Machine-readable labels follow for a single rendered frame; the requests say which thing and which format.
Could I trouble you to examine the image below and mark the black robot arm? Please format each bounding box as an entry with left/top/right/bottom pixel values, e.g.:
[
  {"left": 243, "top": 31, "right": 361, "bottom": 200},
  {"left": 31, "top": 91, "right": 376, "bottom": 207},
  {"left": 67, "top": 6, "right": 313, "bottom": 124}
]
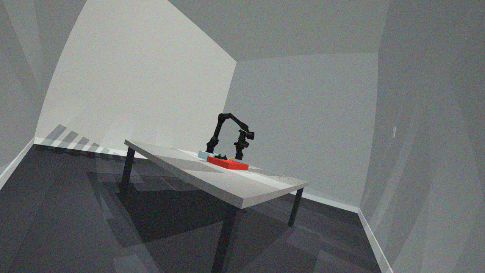
[{"left": 206, "top": 113, "right": 254, "bottom": 153}]

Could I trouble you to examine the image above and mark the red flat rectangular deck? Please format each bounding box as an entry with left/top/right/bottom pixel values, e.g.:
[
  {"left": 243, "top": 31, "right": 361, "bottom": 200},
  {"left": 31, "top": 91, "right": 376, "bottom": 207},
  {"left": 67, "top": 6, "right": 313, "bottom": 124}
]
[{"left": 207, "top": 155, "right": 249, "bottom": 170}]

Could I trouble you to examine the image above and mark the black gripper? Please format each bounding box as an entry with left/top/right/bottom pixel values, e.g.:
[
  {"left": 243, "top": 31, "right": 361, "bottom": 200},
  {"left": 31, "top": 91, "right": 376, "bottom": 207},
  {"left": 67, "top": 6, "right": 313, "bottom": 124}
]
[{"left": 234, "top": 137, "right": 248, "bottom": 154}]

